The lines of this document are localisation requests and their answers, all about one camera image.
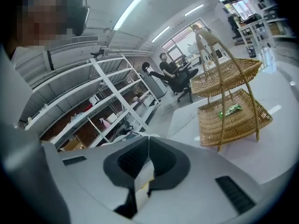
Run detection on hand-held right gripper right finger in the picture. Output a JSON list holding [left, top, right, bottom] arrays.
[[140, 136, 273, 224]]

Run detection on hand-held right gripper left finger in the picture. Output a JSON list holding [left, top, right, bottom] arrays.
[[43, 136, 150, 224]]

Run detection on white marble table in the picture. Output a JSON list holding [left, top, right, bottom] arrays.
[[166, 55, 299, 185]]

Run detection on cardboard box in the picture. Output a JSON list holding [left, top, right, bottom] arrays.
[[58, 135, 85, 152]]

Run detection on two-tier wicker basket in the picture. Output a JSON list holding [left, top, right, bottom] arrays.
[[190, 24, 274, 153]]

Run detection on green snack packet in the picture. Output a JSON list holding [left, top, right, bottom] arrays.
[[218, 103, 242, 119]]

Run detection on wide white metal shelving unit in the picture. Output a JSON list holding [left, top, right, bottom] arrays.
[[17, 57, 149, 153]]

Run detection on black office chair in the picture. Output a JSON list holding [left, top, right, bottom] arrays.
[[142, 61, 195, 104]]

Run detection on white refrigerator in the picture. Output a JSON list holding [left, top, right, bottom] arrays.
[[149, 75, 168, 98]]

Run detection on narrow white metal shelving unit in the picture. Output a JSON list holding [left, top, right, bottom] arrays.
[[90, 54, 162, 132]]

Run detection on large window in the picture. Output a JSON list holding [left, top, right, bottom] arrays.
[[162, 20, 204, 64], [219, 0, 251, 18]]

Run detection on black mesh waste bin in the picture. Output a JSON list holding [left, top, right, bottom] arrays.
[[245, 44, 257, 58]]

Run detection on ceiling tube light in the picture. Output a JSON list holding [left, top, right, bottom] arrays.
[[113, 0, 147, 32], [184, 4, 205, 17], [151, 25, 171, 43]]

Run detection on person's head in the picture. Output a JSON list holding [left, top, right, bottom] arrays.
[[7, 0, 79, 53]]

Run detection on white metal trolley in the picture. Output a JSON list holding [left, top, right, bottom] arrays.
[[237, 17, 275, 46]]

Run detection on white storage shelf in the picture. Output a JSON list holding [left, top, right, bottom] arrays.
[[253, 0, 295, 39]]

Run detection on black ceiling camera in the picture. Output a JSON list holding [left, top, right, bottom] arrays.
[[90, 46, 106, 58]]

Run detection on black head-mounted camera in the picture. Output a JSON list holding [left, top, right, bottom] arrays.
[[67, 0, 91, 36]]

